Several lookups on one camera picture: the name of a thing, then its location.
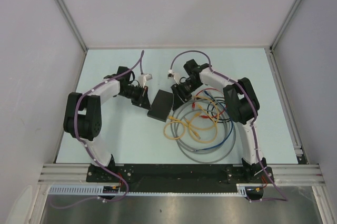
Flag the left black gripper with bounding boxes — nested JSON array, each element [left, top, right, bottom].
[[119, 84, 152, 111]]

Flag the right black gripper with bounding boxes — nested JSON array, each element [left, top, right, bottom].
[[171, 79, 202, 111]]

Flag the red ethernet cable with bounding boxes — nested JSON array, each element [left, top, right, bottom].
[[191, 89, 227, 120]]

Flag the black network switch box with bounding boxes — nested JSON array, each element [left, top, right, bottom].
[[147, 90, 173, 122]]

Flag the yellow ethernet cable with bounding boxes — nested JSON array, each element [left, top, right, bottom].
[[163, 115, 218, 143], [193, 96, 222, 124]]

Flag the blue ethernet cable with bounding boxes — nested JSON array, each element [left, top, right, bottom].
[[194, 89, 235, 152]]

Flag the black ethernet cable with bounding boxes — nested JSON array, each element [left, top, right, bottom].
[[206, 99, 234, 123]]

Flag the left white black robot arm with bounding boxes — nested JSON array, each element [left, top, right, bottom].
[[63, 66, 152, 182]]

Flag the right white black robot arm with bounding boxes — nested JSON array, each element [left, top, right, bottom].
[[171, 60, 268, 182]]

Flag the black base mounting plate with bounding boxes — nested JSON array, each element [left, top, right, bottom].
[[86, 164, 274, 192]]

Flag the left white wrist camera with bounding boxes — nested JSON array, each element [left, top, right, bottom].
[[137, 73, 152, 87]]

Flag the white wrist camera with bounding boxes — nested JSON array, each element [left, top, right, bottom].
[[137, 73, 152, 87], [167, 69, 181, 83]]

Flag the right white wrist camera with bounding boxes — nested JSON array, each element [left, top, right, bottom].
[[167, 69, 181, 83]]

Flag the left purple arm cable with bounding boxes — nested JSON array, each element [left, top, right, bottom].
[[49, 50, 145, 209]]

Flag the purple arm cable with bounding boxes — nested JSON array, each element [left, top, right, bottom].
[[170, 50, 288, 202], [49, 50, 145, 209]]

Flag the grey slotted cable duct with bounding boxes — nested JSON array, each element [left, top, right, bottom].
[[48, 184, 246, 197]]

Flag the aluminium front frame rail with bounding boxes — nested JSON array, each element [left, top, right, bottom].
[[38, 164, 325, 186]]

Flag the right aluminium side rail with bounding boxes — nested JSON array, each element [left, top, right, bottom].
[[265, 47, 308, 164]]

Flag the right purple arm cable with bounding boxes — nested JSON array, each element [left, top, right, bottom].
[[170, 50, 288, 202]]

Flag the left aluminium corner post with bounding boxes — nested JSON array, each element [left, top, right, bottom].
[[54, 0, 88, 53]]

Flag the aluminium corner post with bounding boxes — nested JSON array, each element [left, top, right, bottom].
[[269, 0, 303, 52], [54, 0, 88, 53]]

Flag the right aluminium corner post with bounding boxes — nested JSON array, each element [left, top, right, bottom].
[[269, 0, 303, 52]]

